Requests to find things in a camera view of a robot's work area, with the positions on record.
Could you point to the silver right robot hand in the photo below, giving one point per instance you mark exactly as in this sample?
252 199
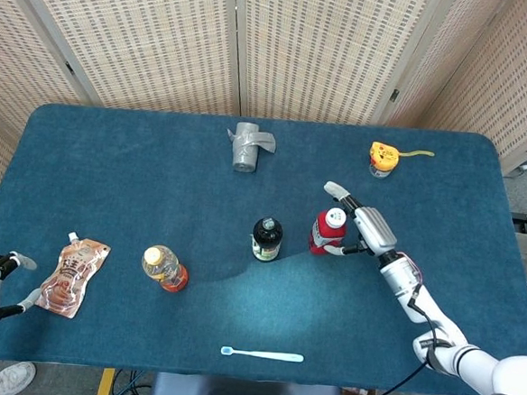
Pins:
376 230

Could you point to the red NFC juice bottle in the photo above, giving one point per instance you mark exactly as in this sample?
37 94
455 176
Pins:
326 233

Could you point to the yellow-capped orange tea bottle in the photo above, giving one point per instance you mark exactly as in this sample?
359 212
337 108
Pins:
168 272

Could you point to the white sneaker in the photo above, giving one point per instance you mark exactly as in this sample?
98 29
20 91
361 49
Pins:
7 376

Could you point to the brown spout pouch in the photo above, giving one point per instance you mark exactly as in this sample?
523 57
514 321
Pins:
72 279

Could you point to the dark brown tea bottle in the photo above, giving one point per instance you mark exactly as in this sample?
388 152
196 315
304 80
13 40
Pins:
267 238

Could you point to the grey rolled bag bundle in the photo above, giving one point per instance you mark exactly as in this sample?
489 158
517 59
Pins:
246 153

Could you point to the light blue toothbrush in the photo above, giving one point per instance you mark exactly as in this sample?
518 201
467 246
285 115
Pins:
270 355

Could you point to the blue table cloth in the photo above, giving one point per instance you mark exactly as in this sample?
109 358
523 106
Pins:
156 176

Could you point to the woven folding screen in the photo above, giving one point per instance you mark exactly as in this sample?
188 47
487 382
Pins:
143 40

